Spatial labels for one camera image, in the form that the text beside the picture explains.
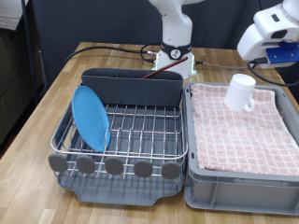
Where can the grey plastic crate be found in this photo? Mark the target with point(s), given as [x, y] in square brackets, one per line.
[236, 193]

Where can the pink checkered cloth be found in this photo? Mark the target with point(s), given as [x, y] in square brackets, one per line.
[236, 140]

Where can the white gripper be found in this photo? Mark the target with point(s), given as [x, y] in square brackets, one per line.
[252, 46]

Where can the white mug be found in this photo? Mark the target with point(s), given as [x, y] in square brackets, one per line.
[238, 93]

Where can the dark cabinet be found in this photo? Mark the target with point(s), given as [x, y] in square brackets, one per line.
[12, 87]

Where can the blue plate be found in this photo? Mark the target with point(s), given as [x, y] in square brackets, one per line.
[90, 118]

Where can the dark grey cutlery holder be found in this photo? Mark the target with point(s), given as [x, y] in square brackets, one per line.
[130, 88]

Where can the black metal pole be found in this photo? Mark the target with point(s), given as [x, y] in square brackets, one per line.
[29, 46]

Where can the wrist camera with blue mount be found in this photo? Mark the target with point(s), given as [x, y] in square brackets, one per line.
[283, 53]

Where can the grey plastic drain tray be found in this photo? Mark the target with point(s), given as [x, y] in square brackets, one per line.
[118, 193]

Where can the brown wooden spoon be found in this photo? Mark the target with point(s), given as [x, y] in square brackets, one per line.
[165, 67]

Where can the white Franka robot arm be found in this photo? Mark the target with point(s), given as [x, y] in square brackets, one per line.
[174, 28]

